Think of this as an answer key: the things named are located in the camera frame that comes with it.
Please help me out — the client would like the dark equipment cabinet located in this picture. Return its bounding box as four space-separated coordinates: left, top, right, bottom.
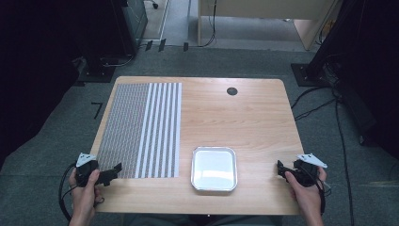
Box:
120 0 149 49

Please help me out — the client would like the light wooden desk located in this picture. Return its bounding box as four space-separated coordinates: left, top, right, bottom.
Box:
197 0 343 52

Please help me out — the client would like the black stand base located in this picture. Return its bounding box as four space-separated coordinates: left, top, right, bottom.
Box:
72 56 120 88
290 62 333 88

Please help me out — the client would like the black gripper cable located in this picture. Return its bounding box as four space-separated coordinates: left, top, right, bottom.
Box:
58 162 105 223
300 169 332 218

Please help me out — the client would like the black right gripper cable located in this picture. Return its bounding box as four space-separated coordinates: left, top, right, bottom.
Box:
300 169 332 218

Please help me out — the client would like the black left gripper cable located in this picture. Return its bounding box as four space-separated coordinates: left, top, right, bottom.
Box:
58 162 105 223

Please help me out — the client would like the person's right hand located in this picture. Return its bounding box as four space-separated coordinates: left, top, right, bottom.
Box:
284 165 327 219

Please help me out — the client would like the long black floor cable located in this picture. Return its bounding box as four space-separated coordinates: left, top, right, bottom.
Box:
334 93 356 226

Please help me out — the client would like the person's left hand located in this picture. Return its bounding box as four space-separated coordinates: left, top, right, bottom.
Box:
68 169 105 220

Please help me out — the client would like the white square tray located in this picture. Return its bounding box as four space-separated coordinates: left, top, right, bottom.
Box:
190 146 238 193

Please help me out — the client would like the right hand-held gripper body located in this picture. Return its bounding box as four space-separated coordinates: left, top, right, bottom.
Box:
293 153 328 188

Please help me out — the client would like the black hanging cable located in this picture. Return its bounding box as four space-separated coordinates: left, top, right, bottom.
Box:
200 0 218 49

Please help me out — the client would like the grey striped placemat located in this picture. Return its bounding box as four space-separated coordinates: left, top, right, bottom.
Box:
96 82 184 179

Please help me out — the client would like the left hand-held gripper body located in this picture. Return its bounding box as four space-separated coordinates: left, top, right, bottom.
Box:
74 152 102 188

